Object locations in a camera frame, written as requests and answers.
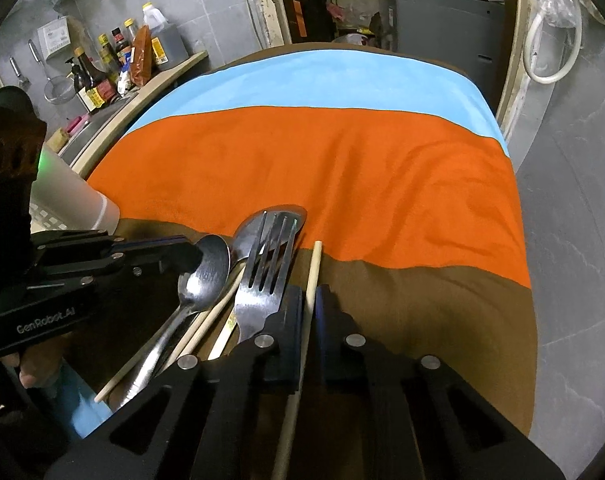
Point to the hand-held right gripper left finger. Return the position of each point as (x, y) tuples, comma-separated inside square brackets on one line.
[(294, 321)]

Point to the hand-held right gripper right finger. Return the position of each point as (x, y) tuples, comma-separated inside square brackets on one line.
[(322, 321)]

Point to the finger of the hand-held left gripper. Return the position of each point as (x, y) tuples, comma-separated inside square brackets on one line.
[(147, 242), (157, 265)]

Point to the wooden chopstick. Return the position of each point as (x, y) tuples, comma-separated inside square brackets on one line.
[(313, 280), (113, 386), (222, 335)]

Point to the small metal spoon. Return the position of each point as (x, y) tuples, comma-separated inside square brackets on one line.
[(207, 270)]

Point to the white plastic utensil holder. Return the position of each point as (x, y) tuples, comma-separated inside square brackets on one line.
[(77, 195)]

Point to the large metal spoon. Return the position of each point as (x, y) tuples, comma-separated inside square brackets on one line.
[(243, 242)]

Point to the person's left forearm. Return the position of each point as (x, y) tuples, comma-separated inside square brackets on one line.
[(12, 435)]

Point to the person's left hand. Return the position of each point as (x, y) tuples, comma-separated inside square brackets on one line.
[(32, 367)]

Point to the metal sink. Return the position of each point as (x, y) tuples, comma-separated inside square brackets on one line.
[(90, 132)]

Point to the yellow sponge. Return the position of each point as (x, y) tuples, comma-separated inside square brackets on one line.
[(58, 138)]

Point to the blue orange brown striped blanket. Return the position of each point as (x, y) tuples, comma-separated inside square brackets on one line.
[(332, 175)]

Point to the dark soy sauce bottle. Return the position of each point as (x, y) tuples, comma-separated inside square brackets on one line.
[(90, 85)]

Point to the metal mesh strainer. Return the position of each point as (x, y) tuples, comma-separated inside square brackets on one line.
[(60, 91)]

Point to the yellow cap sauce bottle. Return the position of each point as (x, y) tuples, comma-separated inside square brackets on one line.
[(131, 30), (107, 55)]

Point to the large oil jug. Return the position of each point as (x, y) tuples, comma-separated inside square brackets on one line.
[(165, 40)]

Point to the metal scoop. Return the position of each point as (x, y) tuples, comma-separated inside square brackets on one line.
[(21, 77)]

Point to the grey cabinet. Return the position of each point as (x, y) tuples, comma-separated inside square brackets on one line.
[(437, 45)]

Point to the white wall box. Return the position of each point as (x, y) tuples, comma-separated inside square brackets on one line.
[(54, 35)]

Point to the wooden door frame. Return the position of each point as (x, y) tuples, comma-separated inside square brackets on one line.
[(275, 5)]

